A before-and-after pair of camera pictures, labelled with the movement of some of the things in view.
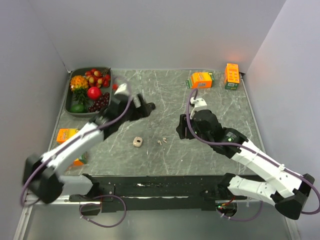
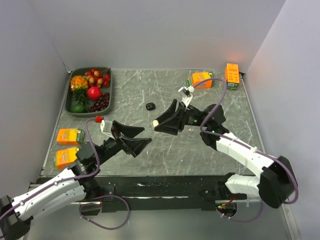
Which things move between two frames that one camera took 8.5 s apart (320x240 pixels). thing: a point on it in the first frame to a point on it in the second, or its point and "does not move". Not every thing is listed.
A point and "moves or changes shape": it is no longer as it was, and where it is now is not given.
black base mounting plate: [160, 193] does not move
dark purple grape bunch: [98, 105] does not move
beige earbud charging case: [137, 141] moves or changes shape
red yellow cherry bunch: [96, 78] does not move
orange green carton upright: [232, 76] does not move
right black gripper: [181, 128] to [172, 126]
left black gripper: [139, 112] to [133, 146]
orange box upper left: [64, 134] does not move
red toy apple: [94, 93] does not move
